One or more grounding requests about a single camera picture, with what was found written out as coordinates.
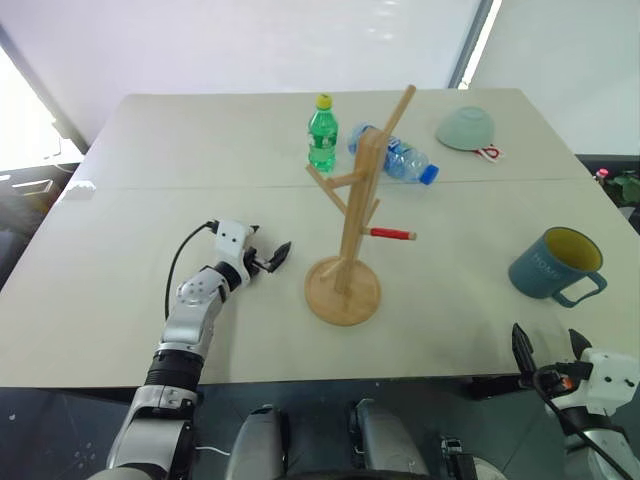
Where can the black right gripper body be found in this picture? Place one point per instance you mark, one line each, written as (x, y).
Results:
(555, 377)

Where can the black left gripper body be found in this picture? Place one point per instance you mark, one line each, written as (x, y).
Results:
(259, 264)

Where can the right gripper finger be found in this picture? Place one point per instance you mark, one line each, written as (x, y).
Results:
(522, 350)
(580, 346)

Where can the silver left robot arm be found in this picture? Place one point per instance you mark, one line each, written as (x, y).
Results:
(186, 320)

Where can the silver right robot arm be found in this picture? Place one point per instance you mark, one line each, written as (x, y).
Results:
(602, 450)

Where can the wooden mug tree stand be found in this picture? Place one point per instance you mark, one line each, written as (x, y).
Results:
(350, 250)

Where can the blue mug yellow inside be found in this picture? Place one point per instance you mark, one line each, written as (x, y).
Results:
(545, 270)

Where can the green soda bottle yellow cap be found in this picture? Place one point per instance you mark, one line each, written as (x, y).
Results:
(322, 140)

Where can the red marker pen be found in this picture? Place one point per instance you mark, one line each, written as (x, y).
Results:
(391, 233)

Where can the black and white foot part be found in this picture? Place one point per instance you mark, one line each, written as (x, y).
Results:
(467, 457)

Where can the clear water bottle blue cap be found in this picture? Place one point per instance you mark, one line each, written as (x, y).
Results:
(405, 160)

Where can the grey rounded robot leg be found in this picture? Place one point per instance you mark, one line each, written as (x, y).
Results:
(260, 445)
(387, 440)

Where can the green potted plant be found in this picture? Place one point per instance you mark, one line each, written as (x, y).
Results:
(625, 187)

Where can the red and white packet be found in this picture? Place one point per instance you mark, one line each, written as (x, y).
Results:
(491, 153)

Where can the pale green bowl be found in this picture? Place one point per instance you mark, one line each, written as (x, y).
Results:
(465, 127)

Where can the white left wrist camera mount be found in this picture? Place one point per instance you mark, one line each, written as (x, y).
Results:
(231, 240)

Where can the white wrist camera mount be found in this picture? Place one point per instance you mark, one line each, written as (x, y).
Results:
(612, 377)
(231, 240)

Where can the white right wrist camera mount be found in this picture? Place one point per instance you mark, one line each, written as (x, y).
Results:
(612, 377)

